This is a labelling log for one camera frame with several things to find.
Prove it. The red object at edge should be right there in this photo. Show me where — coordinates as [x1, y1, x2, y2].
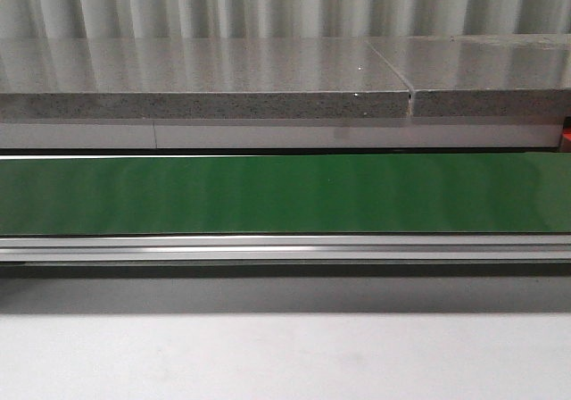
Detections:
[559, 117, 571, 153]

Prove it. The white pleated curtain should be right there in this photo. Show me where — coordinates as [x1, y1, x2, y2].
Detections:
[1, 0, 570, 38]

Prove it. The white cabinet panel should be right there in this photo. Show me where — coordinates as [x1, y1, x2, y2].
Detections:
[1, 116, 564, 150]

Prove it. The aluminium conveyor frame rail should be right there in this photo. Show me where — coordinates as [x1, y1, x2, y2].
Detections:
[1, 234, 570, 265]

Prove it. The grey stone countertop slab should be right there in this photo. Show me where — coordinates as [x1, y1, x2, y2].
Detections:
[1, 38, 409, 120]

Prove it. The green conveyor belt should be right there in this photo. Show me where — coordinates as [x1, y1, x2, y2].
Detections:
[1, 152, 570, 236]

